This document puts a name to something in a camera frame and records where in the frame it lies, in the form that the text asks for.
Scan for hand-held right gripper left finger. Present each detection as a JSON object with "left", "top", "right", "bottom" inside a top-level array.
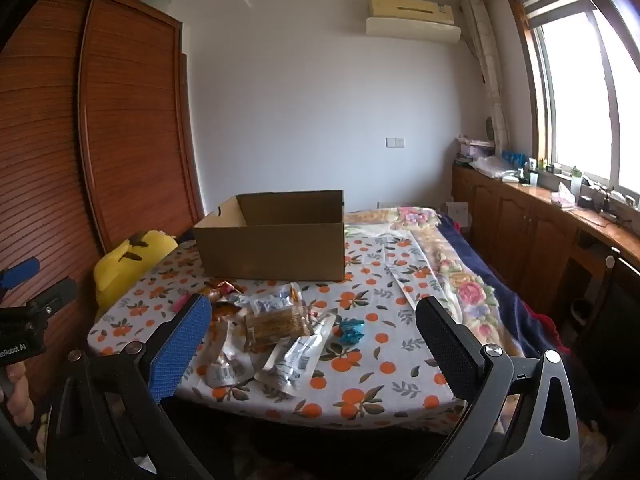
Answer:
[{"left": 46, "top": 292, "right": 216, "bottom": 480}]

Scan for clear packet with blue print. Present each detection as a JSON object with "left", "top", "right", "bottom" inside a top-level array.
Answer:
[{"left": 235, "top": 282, "right": 303, "bottom": 316}]

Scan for dark blue blanket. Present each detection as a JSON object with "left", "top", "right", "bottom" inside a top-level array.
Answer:
[{"left": 435, "top": 210, "right": 566, "bottom": 361}]

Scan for long silver packet red label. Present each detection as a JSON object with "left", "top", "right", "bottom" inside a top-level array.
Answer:
[{"left": 254, "top": 312, "right": 338, "bottom": 391}]

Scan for dark trash bin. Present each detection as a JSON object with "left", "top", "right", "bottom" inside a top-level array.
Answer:
[{"left": 570, "top": 297, "right": 598, "bottom": 331}]

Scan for person's left hand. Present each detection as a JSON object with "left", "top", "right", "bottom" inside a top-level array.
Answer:
[{"left": 0, "top": 360, "right": 35, "bottom": 428}]

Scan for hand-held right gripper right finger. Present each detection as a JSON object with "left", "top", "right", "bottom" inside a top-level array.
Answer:
[{"left": 416, "top": 296, "right": 581, "bottom": 480}]

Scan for wall air conditioner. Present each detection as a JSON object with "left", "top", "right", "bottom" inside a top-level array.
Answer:
[{"left": 366, "top": 0, "right": 462, "bottom": 43}]

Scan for teal wrapped candy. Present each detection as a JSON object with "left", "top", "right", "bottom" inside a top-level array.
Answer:
[{"left": 337, "top": 317, "right": 366, "bottom": 346}]

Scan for large window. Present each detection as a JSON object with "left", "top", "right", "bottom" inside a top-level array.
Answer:
[{"left": 505, "top": 0, "right": 640, "bottom": 211}]

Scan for red knitted cloth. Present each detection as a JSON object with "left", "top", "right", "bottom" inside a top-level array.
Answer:
[{"left": 530, "top": 310, "right": 566, "bottom": 346}]

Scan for silver packet with dark base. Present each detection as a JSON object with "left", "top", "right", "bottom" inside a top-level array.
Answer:
[{"left": 207, "top": 355, "right": 256, "bottom": 388}]

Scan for patterned white curtain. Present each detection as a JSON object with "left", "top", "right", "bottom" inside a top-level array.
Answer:
[{"left": 460, "top": 0, "right": 511, "bottom": 156}]

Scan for yellow plush toy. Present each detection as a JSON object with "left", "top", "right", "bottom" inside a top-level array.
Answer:
[{"left": 94, "top": 230, "right": 180, "bottom": 311}]

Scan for gold candy wrappers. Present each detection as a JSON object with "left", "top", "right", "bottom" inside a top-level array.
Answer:
[{"left": 202, "top": 280, "right": 246, "bottom": 303}]

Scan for brown cardboard box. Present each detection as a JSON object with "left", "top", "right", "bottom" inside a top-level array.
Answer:
[{"left": 192, "top": 190, "right": 347, "bottom": 283}]

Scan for brown snack packet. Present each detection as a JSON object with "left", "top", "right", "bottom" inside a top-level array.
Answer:
[{"left": 243, "top": 307, "right": 313, "bottom": 353}]

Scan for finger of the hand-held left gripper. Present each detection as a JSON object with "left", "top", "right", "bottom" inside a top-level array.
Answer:
[{"left": 0, "top": 257, "right": 41, "bottom": 291}]

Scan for floral blanket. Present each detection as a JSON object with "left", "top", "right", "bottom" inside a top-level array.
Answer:
[{"left": 345, "top": 206, "right": 501, "bottom": 341}]

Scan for wooden slatted wardrobe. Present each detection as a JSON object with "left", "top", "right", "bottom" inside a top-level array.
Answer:
[{"left": 0, "top": 0, "right": 206, "bottom": 411}]

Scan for clear plastic bag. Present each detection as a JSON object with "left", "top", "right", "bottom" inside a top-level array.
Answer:
[{"left": 470, "top": 155, "right": 521, "bottom": 181}]

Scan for pink storage box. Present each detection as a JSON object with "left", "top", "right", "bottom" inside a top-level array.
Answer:
[{"left": 457, "top": 135, "right": 496, "bottom": 161}]

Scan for white paper box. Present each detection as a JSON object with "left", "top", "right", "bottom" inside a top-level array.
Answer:
[{"left": 445, "top": 202, "right": 471, "bottom": 233}]

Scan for wooden window cabinet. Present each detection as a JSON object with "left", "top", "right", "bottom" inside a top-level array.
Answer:
[{"left": 450, "top": 160, "right": 640, "bottom": 331}]

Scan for tissue box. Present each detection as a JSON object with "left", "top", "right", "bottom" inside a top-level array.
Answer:
[{"left": 550, "top": 182, "right": 576, "bottom": 208}]

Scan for orange fruit print tablecloth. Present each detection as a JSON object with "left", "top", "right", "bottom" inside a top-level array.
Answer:
[{"left": 87, "top": 220, "right": 468, "bottom": 436}]

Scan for orange clear snack packet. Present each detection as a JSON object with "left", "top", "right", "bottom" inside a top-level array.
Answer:
[{"left": 207, "top": 317, "right": 246, "bottom": 366}]

